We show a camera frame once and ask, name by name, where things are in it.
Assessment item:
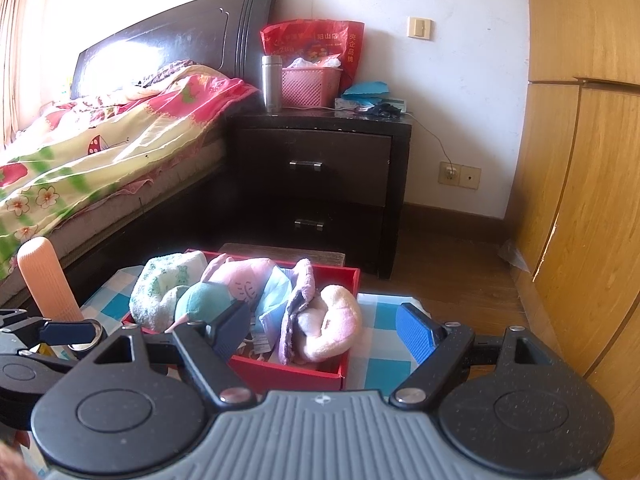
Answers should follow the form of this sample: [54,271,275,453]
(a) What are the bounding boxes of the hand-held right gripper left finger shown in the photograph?
[92,301,257,407]

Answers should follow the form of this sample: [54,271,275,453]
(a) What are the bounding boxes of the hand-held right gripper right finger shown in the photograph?
[389,301,557,409]

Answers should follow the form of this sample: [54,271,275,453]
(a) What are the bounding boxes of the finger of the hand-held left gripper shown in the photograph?
[39,320,104,347]

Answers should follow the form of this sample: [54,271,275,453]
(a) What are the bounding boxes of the pink pig plush toy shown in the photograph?
[172,254,281,333]

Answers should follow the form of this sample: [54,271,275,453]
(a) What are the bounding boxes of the light blue cloth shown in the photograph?
[254,265,297,332]

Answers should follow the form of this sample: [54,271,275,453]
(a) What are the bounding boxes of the peach ribbed sock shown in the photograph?
[16,239,84,322]

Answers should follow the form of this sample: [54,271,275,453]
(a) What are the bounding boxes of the purple cloth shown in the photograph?
[277,258,317,366]

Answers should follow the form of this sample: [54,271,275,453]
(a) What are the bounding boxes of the red cardboard box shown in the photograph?
[121,249,362,393]

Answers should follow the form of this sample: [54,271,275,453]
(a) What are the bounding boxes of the white green towel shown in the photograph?
[129,251,208,332]

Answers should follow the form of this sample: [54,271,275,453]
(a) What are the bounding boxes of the pink white plush toy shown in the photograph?
[292,284,364,364]

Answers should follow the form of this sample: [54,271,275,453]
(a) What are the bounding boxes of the blue white checkered cloth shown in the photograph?
[80,265,436,401]

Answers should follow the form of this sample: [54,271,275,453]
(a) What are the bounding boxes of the small nightstand drawer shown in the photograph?
[240,195,387,267]

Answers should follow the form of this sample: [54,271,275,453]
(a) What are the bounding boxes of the clear plastic scrap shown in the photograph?
[497,239,531,273]

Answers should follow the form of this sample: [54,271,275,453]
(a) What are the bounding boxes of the dark wooden nightstand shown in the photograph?
[225,110,413,281]

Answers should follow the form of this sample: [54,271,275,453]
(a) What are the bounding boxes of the mattress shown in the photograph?
[0,130,232,291]

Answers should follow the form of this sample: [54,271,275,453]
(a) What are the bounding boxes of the large nightstand drawer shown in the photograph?
[235,127,393,207]

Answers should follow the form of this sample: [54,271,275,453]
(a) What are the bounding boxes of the floral quilt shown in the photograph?
[0,60,261,281]

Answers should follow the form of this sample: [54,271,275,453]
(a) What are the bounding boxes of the patterned tissue pack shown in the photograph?
[334,96,376,112]

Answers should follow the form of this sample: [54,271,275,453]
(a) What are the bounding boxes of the steel thermos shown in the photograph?
[261,54,284,113]

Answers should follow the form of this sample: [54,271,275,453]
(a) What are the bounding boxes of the wooden wardrobe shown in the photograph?
[505,0,640,480]

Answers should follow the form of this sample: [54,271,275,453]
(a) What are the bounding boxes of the blue paper packet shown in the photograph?
[342,80,391,99]

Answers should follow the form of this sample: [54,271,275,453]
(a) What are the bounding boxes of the pink plastic basket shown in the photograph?
[281,65,345,109]

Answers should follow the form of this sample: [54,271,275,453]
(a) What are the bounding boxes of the light curtain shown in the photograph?
[0,0,56,136]

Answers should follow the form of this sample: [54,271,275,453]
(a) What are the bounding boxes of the red plastic bag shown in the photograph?
[260,19,366,98]

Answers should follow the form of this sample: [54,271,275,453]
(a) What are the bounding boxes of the dark wooden headboard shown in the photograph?
[70,0,280,101]

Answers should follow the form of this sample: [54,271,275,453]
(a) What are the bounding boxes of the wall socket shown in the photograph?
[439,161,482,188]

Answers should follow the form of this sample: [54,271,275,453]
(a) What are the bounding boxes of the thin charging cable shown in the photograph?
[320,104,455,175]

